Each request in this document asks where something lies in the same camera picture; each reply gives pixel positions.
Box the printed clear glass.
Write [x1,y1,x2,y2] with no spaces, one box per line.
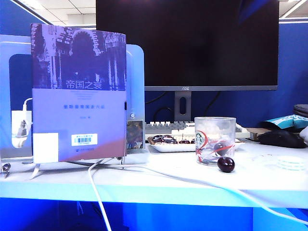
[194,116,238,167]

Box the white and grey keyboard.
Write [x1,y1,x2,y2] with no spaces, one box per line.
[145,120,248,136]

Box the white plate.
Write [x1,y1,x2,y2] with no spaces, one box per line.
[147,134,246,153]

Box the metal bookend panel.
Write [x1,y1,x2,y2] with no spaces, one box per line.
[0,33,148,167]

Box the black computer monitor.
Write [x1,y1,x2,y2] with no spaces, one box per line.
[95,0,281,122]

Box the book with palace photo cover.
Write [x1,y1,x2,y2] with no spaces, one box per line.
[30,23,128,165]

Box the cardboard piece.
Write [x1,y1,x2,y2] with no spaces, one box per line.
[246,127,266,141]

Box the black computer mouse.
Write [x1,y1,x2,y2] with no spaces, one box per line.
[257,129,308,149]

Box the teal snack bag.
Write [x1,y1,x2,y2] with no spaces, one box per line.
[261,113,308,132]

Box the white USB charger block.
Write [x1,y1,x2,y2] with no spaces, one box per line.
[11,110,33,137]

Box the clear tape roll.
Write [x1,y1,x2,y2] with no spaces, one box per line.
[276,155,307,172]

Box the grey pouch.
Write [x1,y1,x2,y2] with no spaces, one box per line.
[293,103,308,119]

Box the white crumpled tissue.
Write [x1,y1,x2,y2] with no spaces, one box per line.
[299,127,308,145]

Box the small shiny metal clip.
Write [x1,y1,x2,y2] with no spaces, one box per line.
[0,163,12,180]

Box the black monitor cable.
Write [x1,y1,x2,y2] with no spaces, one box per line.
[204,90,221,117]
[144,91,176,121]

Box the white charger cable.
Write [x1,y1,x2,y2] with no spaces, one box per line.
[22,97,34,113]

